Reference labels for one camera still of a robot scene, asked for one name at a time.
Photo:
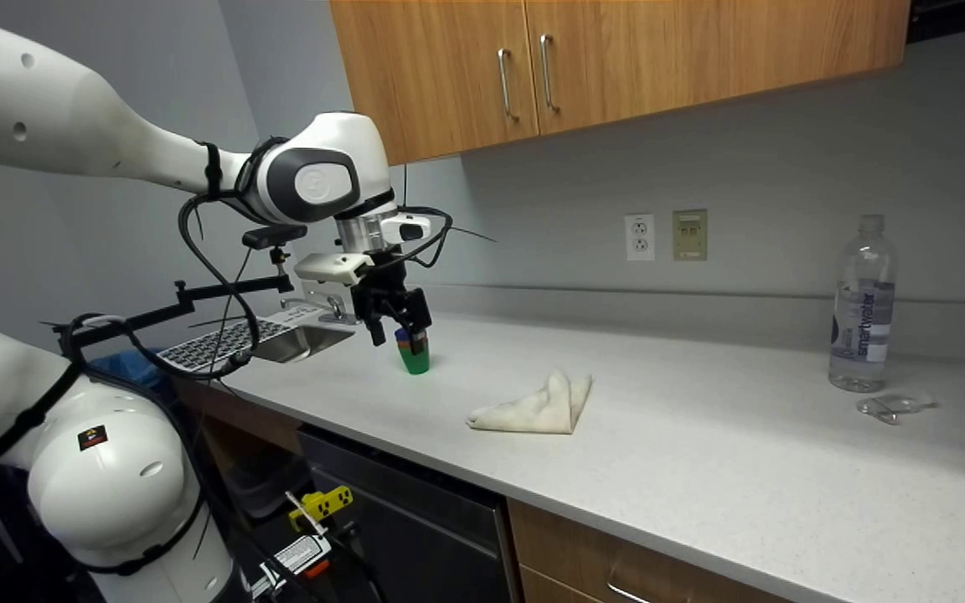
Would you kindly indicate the wooden cabinet door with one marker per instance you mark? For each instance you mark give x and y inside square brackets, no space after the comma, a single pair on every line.
[725,50]
[432,75]

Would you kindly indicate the clear plastic piece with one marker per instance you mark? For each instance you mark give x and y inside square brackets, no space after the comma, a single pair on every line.
[889,407]

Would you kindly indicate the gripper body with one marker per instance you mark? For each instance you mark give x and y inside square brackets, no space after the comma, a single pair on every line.
[382,293]

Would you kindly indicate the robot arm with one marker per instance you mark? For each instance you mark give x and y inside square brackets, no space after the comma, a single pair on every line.
[72,117]

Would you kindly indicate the stack of coloured plastic cups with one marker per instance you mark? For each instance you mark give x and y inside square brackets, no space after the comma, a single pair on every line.
[415,358]

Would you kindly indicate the wooden drawer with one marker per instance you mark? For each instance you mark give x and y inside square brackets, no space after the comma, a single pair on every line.
[616,557]

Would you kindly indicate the beige switch plate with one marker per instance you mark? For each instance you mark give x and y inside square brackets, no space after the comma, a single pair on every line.
[690,235]

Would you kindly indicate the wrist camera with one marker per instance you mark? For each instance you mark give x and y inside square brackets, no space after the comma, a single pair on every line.
[332,267]

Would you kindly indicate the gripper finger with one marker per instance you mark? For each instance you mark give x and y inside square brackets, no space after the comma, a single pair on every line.
[376,330]
[419,311]

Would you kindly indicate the wooden wall cabinet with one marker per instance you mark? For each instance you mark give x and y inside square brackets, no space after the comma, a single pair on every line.
[700,59]

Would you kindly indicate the white wall socket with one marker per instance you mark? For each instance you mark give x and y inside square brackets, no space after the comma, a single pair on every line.
[640,237]

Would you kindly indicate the clear plastic water bottle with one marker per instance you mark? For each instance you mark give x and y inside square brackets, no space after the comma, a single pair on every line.
[863,318]

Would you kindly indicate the steel sink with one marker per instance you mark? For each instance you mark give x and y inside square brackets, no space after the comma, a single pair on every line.
[302,342]

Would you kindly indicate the black dishwasher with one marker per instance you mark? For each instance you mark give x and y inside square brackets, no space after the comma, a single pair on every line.
[415,519]

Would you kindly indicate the steel tap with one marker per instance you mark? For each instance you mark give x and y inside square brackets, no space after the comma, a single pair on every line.
[333,308]

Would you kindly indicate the camera on mount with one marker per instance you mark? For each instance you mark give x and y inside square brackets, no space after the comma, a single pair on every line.
[275,235]

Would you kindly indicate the beige folded towel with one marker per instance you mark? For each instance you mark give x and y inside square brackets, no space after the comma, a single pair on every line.
[543,410]

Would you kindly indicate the blue bin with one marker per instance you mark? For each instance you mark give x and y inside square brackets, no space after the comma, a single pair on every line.
[132,368]

